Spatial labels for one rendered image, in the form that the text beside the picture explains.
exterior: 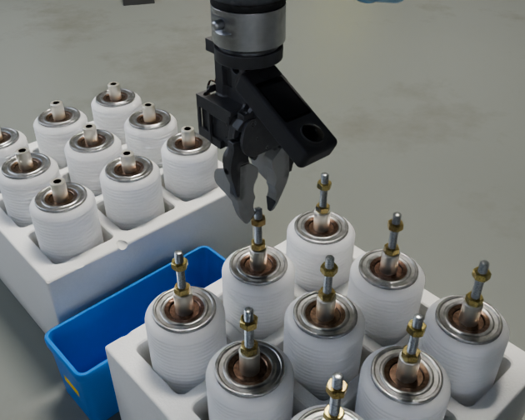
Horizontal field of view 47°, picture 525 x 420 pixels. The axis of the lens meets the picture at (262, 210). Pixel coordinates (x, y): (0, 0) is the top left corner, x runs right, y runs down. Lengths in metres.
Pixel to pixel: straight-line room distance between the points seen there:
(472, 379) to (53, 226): 0.60
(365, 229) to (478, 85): 0.81
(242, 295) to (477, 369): 0.29
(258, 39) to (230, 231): 0.55
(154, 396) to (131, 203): 0.34
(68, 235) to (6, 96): 1.03
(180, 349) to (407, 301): 0.28
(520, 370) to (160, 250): 0.56
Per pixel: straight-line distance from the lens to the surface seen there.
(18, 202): 1.04
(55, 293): 0.94
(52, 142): 1.16
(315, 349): 0.71
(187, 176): 1.03
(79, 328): 0.96
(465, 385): 0.78
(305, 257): 0.84
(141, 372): 0.78
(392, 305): 0.78
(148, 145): 1.11
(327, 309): 0.71
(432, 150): 1.57
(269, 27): 0.61
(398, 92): 1.85
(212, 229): 1.07
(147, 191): 0.98
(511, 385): 0.81
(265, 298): 0.77
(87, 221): 0.94
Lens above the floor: 0.78
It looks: 36 degrees down
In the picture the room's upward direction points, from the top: straight up
